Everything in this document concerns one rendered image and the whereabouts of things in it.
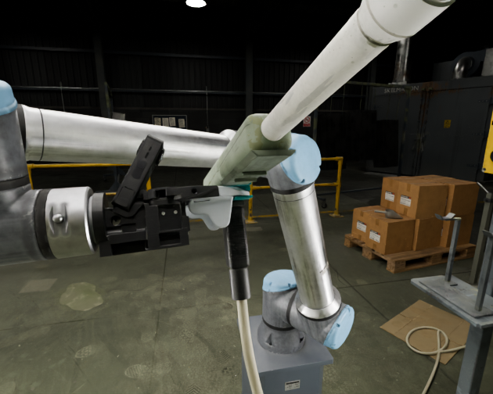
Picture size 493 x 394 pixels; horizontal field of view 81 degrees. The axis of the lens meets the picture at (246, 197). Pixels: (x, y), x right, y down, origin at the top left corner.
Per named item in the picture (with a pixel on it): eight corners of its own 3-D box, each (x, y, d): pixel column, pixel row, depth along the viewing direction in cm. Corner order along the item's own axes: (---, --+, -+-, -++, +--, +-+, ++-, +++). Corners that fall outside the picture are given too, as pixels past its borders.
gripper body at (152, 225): (188, 245, 46) (103, 256, 42) (182, 191, 47) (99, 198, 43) (195, 244, 39) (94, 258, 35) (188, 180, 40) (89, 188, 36)
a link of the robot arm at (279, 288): (278, 299, 126) (279, 262, 122) (312, 317, 114) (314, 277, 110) (253, 314, 115) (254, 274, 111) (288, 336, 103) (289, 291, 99)
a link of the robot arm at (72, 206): (65, 195, 42) (41, 180, 33) (102, 193, 44) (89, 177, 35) (68, 257, 41) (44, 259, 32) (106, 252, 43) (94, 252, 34)
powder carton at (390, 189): (405, 203, 376) (408, 176, 368) (423, 209, 349) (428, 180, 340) (379, 205, 368) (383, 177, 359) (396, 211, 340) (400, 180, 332)
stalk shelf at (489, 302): (525, 319, 107) (526, 315, 107) (475, 327, 103) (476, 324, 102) (451, 277, 137) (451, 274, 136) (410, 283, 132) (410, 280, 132)
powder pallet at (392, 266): (415, 234, 411) (416, 223, 407) (474, 256, 337) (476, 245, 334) (343, 245, 372) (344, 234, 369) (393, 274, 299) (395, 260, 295)
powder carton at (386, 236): (390, 241, 347) (394, 212, 339) (411, 250, 321) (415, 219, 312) (365, 245, 335) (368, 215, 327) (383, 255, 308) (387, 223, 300)
